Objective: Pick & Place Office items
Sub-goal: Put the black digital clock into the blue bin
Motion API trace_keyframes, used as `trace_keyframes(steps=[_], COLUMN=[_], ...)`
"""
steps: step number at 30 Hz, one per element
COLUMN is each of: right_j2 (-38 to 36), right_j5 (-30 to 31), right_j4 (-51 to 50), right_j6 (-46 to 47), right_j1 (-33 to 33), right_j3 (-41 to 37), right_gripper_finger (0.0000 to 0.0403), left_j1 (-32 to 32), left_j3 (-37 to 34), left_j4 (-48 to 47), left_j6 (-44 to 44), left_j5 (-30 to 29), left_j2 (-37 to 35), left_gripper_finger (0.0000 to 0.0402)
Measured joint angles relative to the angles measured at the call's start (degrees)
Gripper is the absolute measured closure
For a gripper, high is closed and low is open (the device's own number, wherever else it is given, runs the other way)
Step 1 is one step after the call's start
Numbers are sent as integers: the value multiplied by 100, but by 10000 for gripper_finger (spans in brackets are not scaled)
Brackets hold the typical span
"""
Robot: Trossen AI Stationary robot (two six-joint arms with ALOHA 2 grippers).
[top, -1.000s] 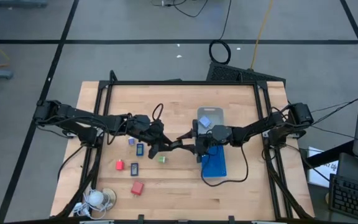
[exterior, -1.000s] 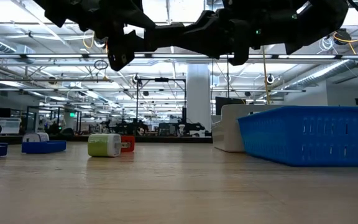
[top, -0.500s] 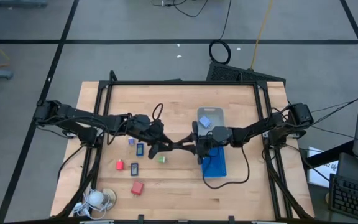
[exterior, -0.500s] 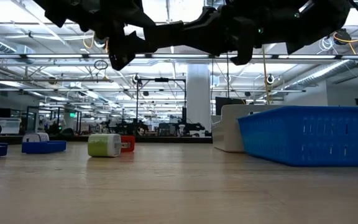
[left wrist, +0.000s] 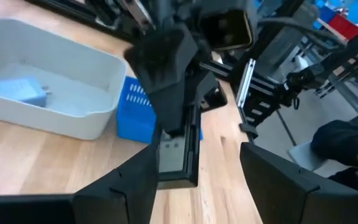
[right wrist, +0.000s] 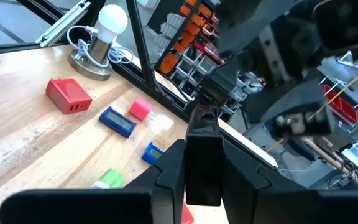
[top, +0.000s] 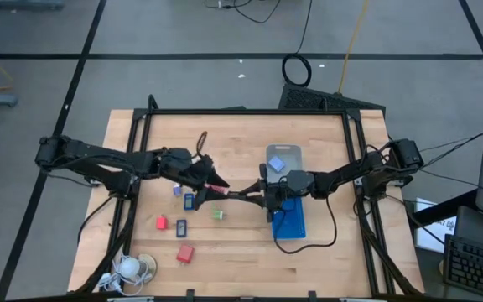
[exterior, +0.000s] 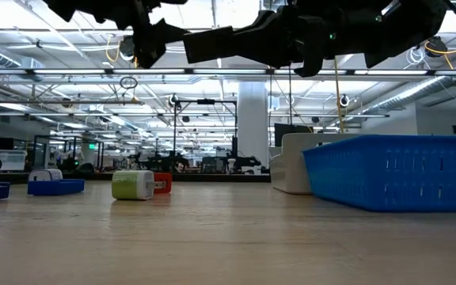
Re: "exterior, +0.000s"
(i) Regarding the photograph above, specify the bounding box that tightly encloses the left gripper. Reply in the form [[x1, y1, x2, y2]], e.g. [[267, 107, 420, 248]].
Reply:
[[44, 0, 190, 70]]

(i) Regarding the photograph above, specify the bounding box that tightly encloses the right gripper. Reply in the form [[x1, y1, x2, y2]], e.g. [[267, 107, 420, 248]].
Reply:
[[183, 3, 336, 78]]

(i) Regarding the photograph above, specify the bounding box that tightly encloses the red USB wall charger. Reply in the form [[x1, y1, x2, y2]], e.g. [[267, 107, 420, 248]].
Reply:
[[153, 172, 173, 195]]

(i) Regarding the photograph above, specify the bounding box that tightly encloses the green white USB charger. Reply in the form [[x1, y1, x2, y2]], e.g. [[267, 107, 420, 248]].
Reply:
[[111, 169, 168, 201]]

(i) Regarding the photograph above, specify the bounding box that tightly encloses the white blue USB charger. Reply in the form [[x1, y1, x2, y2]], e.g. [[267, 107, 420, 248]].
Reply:
[[28, 169, 64, 183]]

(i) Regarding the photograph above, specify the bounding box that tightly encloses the white building column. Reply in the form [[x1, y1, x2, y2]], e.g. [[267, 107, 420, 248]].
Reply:
[[237, 82, 271, 169]]

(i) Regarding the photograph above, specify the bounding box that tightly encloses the white plastic tray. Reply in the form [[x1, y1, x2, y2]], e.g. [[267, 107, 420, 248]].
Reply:
[[270, 132, 366, 196]]

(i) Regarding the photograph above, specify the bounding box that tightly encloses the clear plastic storage bin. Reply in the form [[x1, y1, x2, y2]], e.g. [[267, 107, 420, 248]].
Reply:
[[0, 149, 29, 172]]

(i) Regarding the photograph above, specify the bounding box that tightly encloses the blue plastic basket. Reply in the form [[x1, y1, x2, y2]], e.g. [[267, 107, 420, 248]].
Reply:
[[302, 134, 456, 213]]

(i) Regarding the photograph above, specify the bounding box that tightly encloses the black ceiling cable reel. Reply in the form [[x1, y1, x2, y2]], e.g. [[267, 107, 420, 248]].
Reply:
[[118, 34, 136, 61], [424, 35, 450, 59]]

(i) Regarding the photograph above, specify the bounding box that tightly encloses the black hanging cable loop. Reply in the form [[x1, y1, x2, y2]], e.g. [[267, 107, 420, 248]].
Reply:
[[119, 75, 139, 90]]

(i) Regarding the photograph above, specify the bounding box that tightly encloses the black background rig frame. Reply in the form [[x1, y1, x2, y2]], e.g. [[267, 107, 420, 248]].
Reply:
[[172, 98, 239, 175]]

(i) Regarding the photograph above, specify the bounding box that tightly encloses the black power cable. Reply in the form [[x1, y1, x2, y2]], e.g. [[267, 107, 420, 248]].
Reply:
[[287, 65, 293, 126]]

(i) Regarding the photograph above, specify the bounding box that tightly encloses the yellow hanging cable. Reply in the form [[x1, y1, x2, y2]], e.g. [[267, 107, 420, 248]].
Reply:
[[332, 55, 346, 135]]

